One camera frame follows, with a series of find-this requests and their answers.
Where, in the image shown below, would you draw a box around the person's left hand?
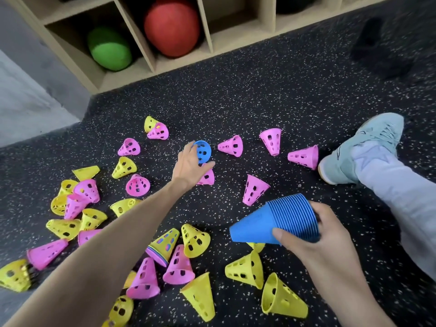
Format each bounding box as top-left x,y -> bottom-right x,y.
170,141 -> 216,195

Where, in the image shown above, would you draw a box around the person's right hand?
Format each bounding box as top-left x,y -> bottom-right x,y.
272,201 -> 360,290

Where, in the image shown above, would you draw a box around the blue perforated cone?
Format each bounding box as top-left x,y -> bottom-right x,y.
193,140 -> 212,165

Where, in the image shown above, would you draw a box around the stack of blue cones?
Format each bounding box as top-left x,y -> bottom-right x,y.
229,193 -> 321,245

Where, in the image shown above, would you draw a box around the person's left forearm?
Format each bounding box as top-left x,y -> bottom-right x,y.
3,180 -> 186,327

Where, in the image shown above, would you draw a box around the person's right forearm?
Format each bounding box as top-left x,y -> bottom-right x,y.
308,265 -> 397,327

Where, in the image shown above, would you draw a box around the scattered pink perforated cones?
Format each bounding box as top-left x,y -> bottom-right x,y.
27,128 -> 319,300

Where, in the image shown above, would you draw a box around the scattered yellow perforated cones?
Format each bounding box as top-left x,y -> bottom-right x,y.
0,116 -> 309,327

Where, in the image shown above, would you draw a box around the multicoloured nested cone stack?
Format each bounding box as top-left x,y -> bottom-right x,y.
146,228 -> 180,268

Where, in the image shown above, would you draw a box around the light blue sneaker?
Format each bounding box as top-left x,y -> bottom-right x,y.
317,112 -> 405,186

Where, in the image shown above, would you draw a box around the person's white trouser leg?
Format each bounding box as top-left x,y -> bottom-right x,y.
350,141 -> 436,282

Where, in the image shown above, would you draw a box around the wooden cubby shelf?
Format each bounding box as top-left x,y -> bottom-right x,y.
3,0 -> 400,94

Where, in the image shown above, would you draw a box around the red ball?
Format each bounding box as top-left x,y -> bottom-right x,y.
143,0 -> 201,58

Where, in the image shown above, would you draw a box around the green ball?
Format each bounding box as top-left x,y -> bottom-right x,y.
87,26 -> 133,72

